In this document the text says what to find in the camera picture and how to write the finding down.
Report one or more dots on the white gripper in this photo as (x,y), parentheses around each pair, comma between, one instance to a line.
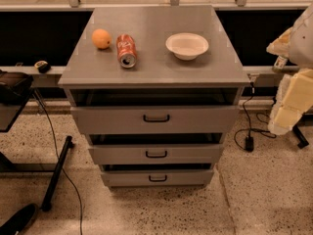
(302,44)

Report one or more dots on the grey drawer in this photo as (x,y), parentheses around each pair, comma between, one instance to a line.
(157,178)
(155,154)
(154,120)

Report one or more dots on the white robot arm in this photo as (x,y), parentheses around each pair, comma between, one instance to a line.
(301,41)

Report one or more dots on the grey drawer cabinet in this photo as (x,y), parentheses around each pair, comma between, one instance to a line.
(95,78)

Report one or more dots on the grey top drawer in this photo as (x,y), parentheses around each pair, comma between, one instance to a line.
(154,120)

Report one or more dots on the grey bottom drawer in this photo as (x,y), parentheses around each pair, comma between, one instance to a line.
(157,178)

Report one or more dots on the small clear bottle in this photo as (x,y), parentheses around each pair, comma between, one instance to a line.
(280,64)

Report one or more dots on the white bowl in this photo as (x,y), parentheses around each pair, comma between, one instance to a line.
(186,46)

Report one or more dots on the black stand leg right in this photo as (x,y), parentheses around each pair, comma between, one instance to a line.
(302,141)

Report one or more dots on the red soda can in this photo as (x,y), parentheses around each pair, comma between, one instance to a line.
(126,51)

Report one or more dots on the orange fruit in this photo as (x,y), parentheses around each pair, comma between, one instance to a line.
(101,38)

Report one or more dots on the yellow black tape measure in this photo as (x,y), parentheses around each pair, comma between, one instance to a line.
(42,66)

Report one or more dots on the black side table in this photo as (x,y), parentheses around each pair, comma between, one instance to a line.
(15,91)

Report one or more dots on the black shoe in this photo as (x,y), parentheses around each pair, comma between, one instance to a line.
(21,220)

